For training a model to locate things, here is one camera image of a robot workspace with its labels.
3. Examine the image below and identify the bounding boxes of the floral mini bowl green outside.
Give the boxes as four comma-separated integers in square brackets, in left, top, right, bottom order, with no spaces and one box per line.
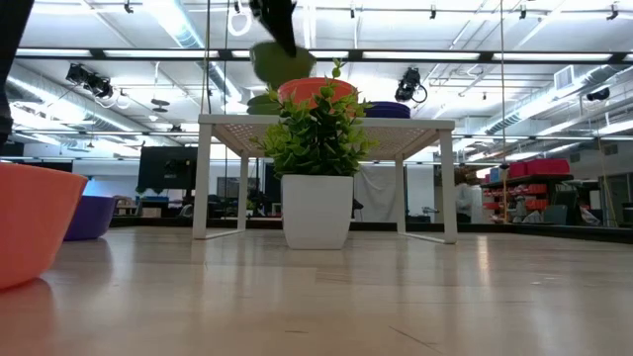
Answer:
[248,41,318,92]
[246,93,284,107]
[245,103,284,117]

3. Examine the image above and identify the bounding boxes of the orange plastic mini bowl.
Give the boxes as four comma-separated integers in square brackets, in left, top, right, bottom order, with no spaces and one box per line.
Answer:
[277,76,359,89]
[279,84,358,118]
[0,161,90,292]

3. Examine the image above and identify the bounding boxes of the white perforated metal shelf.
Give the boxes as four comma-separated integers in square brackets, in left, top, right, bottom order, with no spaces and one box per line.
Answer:
[192,113,459,245]

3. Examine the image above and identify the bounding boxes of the black monitor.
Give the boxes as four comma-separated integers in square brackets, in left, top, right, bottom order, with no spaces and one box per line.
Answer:
[136,144,200,193]

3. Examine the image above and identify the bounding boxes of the artificial plant in white pot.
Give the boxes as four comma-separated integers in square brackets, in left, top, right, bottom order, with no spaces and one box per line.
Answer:
[248,57,378,251]

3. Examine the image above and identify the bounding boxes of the white hanging sheet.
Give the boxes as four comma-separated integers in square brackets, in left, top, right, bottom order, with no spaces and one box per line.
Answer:
[353,164,437,224]

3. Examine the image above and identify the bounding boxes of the person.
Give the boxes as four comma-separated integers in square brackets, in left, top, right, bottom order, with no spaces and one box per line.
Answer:
[454,166,486,224]

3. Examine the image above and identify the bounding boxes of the rack with red bins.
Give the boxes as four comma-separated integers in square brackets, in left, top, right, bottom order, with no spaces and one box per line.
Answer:
[481,157,576,225]

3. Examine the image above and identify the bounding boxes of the white cable loop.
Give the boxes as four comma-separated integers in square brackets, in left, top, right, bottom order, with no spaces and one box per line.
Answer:
[226,8,254,38]

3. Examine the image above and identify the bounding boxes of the black ceiling camera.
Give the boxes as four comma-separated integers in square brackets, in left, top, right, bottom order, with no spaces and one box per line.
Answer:
[394,66,428,104]
[585,86,613,103]
[64,62,116,101]

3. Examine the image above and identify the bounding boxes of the thin hanging cord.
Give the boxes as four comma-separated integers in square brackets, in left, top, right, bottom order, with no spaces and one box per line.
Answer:
[498,0,510,172]

